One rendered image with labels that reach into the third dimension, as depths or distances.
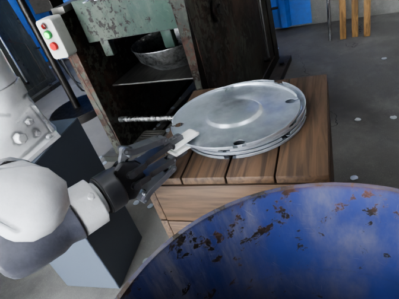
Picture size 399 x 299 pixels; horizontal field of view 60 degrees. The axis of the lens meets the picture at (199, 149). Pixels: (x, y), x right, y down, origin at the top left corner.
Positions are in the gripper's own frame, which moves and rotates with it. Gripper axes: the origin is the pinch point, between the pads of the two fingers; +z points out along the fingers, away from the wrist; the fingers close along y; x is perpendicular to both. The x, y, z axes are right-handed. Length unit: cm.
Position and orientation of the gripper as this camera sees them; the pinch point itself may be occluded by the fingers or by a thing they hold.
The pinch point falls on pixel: (183, 142)
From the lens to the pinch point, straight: 71.3
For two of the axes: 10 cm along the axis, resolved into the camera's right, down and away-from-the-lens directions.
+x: -6.7, -2.7, 6.9
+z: 7.1, -5.0, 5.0
